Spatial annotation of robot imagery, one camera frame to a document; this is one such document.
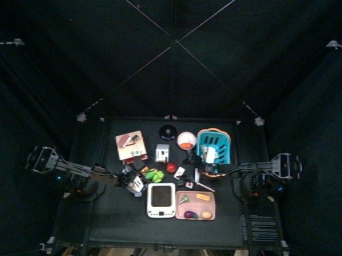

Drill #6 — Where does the small white toy block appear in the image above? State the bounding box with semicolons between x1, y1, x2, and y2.
172;166;187;179

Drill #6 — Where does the white toy bottle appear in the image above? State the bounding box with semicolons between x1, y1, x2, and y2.
202;145;219;164

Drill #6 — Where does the white toy knife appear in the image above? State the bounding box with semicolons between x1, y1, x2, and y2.
195;181;216;194

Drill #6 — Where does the green toy pepper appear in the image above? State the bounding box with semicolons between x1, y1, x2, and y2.
144;168;166;184

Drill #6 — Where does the white handheld device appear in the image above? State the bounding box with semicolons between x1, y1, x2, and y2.
146;182;178;220

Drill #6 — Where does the white orange toy egg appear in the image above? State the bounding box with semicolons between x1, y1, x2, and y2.
176;131;198;151

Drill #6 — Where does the red box with picture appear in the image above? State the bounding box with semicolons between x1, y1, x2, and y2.
115;130;150;162

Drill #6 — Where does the blue basket orange rim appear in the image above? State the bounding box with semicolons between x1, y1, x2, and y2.
195;127;232;166

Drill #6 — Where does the black round bowl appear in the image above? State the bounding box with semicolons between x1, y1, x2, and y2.
158;124;179;141

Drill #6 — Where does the pink plastic tray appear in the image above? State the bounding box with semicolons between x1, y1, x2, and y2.
174;190;218;222

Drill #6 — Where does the white printed label sticker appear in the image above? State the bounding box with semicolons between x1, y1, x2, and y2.
247;214;279;245

